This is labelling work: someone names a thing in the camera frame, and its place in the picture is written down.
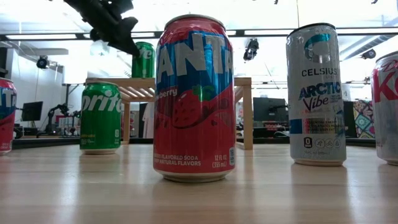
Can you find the red Fanta strawberry can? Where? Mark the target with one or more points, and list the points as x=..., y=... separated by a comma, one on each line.
x=6, y=124
x=194, y=140

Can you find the black aluminium table frame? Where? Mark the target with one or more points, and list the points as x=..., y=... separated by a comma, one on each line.
x=46, y=142

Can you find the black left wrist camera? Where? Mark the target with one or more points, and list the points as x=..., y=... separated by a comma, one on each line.
x=121, y=6

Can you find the black ceiling spotlight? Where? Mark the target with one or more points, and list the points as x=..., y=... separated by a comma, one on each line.
x=369, y=54
x=42, y=62

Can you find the black overhead rig beam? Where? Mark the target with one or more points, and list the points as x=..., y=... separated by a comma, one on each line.
x=239, y=32

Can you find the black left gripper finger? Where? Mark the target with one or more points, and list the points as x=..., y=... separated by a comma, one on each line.
x=126, y=42

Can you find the wooden slatted shelf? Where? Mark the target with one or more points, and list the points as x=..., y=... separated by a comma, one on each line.
x=247, y=118

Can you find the colourful patterned quilt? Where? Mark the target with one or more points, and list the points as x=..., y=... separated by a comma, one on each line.
x=363, y=121

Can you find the black overhead camera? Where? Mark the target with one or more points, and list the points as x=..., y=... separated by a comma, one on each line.
x=251, y=49

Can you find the silver Diet Coke can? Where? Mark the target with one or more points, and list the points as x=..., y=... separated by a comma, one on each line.
x=387, y=124

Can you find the black computer monitor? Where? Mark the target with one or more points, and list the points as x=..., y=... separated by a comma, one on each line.
x=270, y=109
x=32, y=111

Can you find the white T-shirt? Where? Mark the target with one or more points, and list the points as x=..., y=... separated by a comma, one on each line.
x=148, y=121

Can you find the white Celsius can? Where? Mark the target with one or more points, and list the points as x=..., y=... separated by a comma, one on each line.
x=315, y=130

